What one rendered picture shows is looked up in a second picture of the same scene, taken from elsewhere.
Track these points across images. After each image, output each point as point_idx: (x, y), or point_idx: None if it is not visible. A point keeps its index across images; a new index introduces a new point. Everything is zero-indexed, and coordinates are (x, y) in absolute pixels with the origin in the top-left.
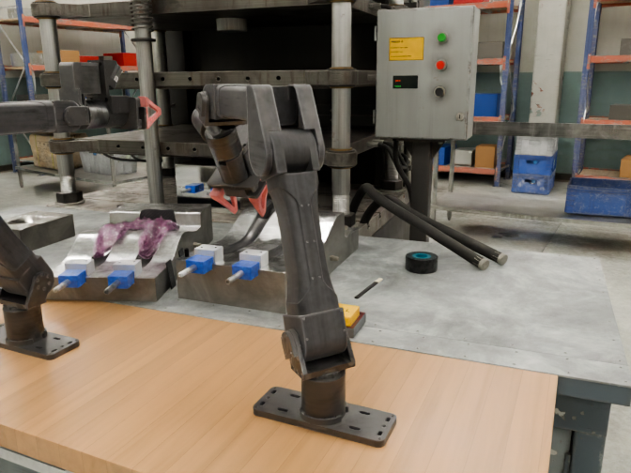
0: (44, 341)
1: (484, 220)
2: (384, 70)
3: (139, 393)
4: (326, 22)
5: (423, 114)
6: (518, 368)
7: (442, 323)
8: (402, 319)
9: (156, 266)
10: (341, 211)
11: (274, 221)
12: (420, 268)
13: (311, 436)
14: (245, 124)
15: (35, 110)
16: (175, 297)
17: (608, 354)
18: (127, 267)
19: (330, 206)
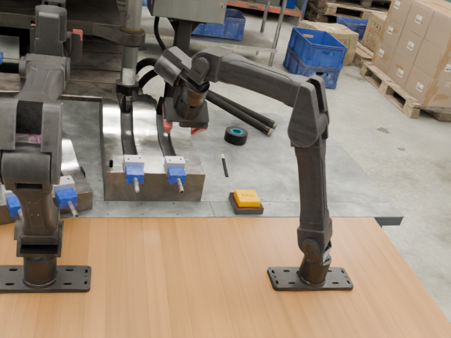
0: (62, 275)
1: None
2: None
3: (193, 298)
4: None
5: (194, 1)
6: (356, 216)
7: (293, 190)
8: (270, 191)
9: (74, 176)
10: (131, 82)
11: (139, 115)
12: (239, 141)
13: (317, 295)
14: None
15: (59, 78)
16: (101, 201)
17: (380, 196)
18: (67, 186)
19: (90, 66)
